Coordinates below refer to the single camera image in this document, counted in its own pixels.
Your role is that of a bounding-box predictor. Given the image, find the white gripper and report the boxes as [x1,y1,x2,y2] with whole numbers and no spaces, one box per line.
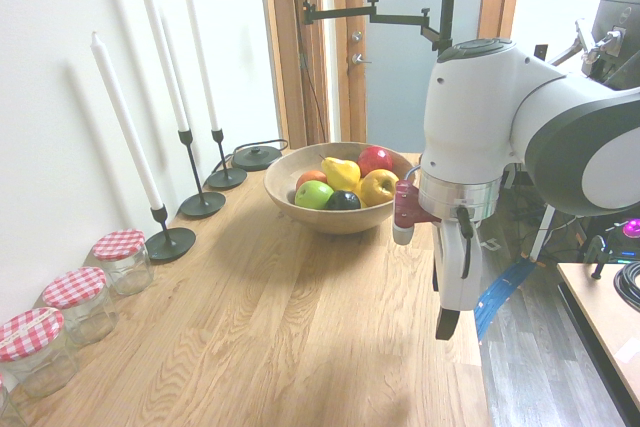
[432,219,485,341]

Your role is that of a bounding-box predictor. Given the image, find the yellow pear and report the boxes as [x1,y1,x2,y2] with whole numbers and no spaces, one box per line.
[319,154,362,193]

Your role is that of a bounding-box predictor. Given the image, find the blue flat ribbon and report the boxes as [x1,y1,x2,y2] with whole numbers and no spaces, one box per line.
[471,258,537,344]

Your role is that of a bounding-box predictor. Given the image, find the yellow apple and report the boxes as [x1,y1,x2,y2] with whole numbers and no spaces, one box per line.
[359,169,401,207]

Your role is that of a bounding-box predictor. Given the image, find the wooden fruit bowl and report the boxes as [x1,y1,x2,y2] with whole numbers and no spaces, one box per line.
[263,141,417,236]

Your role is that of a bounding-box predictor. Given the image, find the wooden side table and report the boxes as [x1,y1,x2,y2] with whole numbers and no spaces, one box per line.
[555,260,640,421]

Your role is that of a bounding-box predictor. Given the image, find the red apple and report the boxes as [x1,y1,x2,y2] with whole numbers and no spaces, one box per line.
[357,145,397,179]

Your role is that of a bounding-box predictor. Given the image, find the green apple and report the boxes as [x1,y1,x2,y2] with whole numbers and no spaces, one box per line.
[294,180,335,210]

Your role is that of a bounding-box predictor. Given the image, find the orange fruit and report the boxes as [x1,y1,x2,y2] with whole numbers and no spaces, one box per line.
[295,169,329,192]

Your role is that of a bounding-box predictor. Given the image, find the black round kettle base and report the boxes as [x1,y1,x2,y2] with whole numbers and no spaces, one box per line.
[232,145,284,172]

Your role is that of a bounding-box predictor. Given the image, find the frosted glass door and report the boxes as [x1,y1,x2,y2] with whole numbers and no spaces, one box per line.
[327,0,496,157]

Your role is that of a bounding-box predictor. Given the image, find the black candle holder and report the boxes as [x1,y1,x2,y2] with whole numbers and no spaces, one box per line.
[177,129,227,219]
[206,128,249,192]
[144,203,197,263]

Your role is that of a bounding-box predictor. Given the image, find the glass jar red checkered lid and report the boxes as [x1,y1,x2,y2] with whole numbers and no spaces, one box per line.
[92,228,154,297]
[41,266,120,347]
[0,307,80,400]

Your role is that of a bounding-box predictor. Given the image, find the black computer monitor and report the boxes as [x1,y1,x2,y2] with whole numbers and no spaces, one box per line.
[588,0,640,92]

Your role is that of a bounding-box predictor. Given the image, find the white taper candle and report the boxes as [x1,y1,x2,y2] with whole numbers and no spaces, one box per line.
[184,0,221,132]
[135,0,191,133]
[89,31,165,212]

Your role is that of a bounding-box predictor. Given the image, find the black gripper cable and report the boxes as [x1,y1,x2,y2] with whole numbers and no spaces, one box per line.
[456,205,474,280]

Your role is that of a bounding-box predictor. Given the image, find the maroon wrist camera mount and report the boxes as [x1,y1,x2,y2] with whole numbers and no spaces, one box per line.
[391,179,444,247]

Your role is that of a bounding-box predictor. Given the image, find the black coiled cable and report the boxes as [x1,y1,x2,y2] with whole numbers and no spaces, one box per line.
[613,261,640,312]

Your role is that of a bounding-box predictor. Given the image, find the black camera cable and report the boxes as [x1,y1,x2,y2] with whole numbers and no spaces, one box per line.
[297,21,332,144]

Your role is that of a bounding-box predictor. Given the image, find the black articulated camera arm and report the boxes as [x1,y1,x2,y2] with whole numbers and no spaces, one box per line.
[299,0,454,54]

